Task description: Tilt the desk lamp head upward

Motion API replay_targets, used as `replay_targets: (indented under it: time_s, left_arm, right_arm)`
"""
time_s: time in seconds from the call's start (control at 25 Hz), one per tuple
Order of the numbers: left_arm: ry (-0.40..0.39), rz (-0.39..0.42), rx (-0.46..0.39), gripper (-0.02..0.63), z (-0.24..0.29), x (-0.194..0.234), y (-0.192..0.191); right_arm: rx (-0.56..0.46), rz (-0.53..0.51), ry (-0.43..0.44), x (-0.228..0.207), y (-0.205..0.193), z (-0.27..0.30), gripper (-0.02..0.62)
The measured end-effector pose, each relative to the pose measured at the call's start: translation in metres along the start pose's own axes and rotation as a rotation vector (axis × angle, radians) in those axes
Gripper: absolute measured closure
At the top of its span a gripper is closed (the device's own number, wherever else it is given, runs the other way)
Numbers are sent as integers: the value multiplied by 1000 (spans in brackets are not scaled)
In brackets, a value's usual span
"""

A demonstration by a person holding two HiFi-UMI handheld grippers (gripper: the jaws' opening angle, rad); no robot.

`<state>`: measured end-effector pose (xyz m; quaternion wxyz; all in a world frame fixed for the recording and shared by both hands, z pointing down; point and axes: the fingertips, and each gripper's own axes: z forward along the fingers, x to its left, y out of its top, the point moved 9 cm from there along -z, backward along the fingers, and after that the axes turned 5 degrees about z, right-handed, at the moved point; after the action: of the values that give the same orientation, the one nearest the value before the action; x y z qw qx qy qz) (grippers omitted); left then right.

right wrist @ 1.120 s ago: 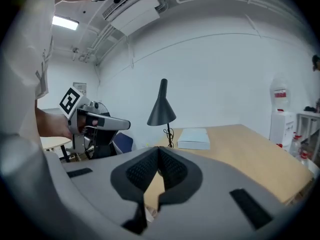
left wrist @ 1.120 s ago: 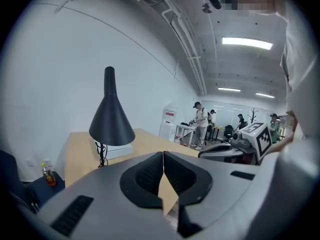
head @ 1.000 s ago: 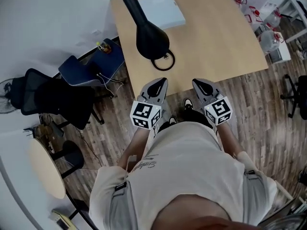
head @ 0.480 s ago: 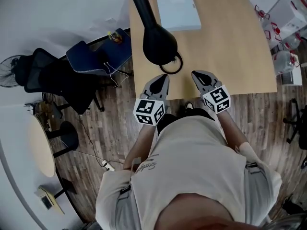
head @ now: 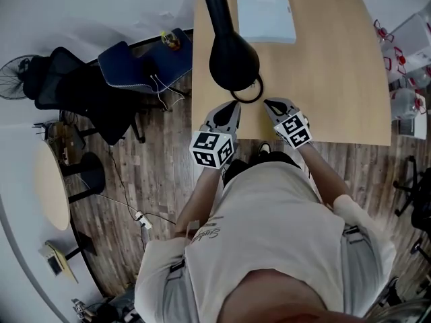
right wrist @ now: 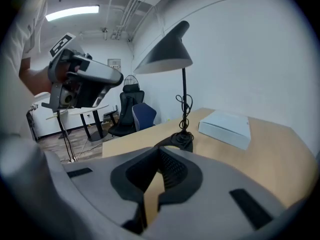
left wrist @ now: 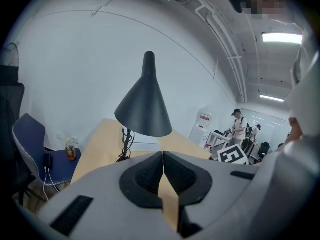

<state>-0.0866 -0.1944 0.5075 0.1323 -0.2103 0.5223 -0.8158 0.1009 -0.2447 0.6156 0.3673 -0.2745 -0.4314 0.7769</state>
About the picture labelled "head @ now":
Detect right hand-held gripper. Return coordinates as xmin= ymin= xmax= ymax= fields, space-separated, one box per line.
xmin=263 ymin=96 xmax=313 ymax=150

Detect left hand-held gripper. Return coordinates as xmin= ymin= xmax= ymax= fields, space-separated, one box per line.
xmin=189 ymin=99 xmax=242 ymax=170

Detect black desk lamp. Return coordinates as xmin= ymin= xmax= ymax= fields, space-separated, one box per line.
xmin=198 ymin=0 xmax=262 ymax=93

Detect person's right forearm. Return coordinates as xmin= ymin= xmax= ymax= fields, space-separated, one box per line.
xmin=298 ymin=143 xmax=354 ymax=208

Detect person's left forearm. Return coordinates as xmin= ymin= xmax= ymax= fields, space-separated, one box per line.
xmin=174 ymin=165 xmax=223 ymax=238

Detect light wooden desk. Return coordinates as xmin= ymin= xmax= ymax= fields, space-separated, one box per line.
xmin=191 ymin=0 xmax=393 ymax=147

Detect person's black trousers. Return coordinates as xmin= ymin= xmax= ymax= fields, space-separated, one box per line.
xmin=222 ymin=150 xmax=302 ymax=186

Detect white power strip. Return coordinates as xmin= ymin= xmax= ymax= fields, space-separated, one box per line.
xmin=134 ymin=210 xmax=153 ymax=230

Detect person's beige shirt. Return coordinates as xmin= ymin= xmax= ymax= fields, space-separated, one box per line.
xmin=134 ymin=161 xmax=397 ymax=323

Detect small yellow orange object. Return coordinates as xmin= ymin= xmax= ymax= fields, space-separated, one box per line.
xmin=160 ymin=29 xmax=182 ymax=50

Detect blue fabric chair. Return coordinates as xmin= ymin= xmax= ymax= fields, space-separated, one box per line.
xmin=97 ymin=28 xmax=193 ymax=96

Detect clear plastic water jug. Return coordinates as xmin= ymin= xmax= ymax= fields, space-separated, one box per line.
xmin=390 ymin=87 xmax=427 ymax=120

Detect flat white box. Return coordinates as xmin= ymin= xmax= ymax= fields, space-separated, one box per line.
xmin=235 ymin=0 xmax=298 ymax=45

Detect black round stool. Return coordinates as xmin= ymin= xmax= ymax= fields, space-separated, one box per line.
xmin=60 ymin=151 xmax=107 ymax=204

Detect black mesh office chair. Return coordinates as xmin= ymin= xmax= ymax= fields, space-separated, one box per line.
xmin=34 ymin=46 xmax=147 ymax=147

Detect black wheeled office chair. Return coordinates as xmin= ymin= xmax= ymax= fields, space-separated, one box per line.
xmin=393 ymin=155 xmax=431 ymax=258

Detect white cabinet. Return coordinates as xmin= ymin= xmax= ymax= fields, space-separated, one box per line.
xmin=392 ymin=11 xmax=431 ymax=67

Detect round light wooden table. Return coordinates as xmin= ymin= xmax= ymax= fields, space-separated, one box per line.
xmin=32 ymin=140 xmax=71 ymax=231

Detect small wooden box device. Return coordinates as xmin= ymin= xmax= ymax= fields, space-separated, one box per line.
xmin=38 ymin=240 xmax=79 ymax=284

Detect black equipment pile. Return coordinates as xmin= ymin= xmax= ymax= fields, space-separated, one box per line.
xmin=70 ymin=291 xmax=135 ymax=323

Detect black standing fan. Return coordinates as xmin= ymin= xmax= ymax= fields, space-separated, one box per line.
xmin=0 ymin=55 xmax=41 ymax=100

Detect black coiled power cord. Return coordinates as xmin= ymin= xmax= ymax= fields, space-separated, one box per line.
xmin=230 ymin=73 xmax=265 ymax=104

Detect thin white cable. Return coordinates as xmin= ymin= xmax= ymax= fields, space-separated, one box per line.
xmin=150 ymin=74 xmax=186 ymax=110

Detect thin black floor cable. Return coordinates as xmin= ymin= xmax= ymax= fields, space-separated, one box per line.
xmin=107 ymin=146 xmax=176 ymax=225

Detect clear jug red handle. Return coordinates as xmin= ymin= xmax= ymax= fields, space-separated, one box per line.
xmin=373 ymin=18 xmax=397 ymax=46
xmin=383 ymin=47 xmax=410 ymax=83

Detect pile of cables and devices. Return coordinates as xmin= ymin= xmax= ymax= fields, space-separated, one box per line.
xmin=32 ymin=111 xmax=87 ymax=166

